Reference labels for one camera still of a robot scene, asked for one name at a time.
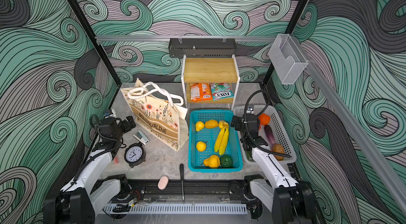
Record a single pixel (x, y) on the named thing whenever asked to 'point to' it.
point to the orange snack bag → (201, 91)
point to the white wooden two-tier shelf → (210, 80)
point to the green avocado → (226, 161)
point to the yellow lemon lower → (201, 146)
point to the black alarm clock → (135, 154)
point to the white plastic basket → (280, 136)
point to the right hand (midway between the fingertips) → (244, 117)
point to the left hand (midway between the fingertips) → (124, 118)
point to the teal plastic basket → (214, 142)
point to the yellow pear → (213, 161)
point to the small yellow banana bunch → (221, 141)
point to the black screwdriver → (182, 171)
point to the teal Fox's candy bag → (221, 91)
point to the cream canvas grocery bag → (158, 114)
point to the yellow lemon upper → (199, 126)
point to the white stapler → (141, 137)
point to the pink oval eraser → (163, 183)
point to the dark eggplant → (269, 133)
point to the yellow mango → (211, 124)
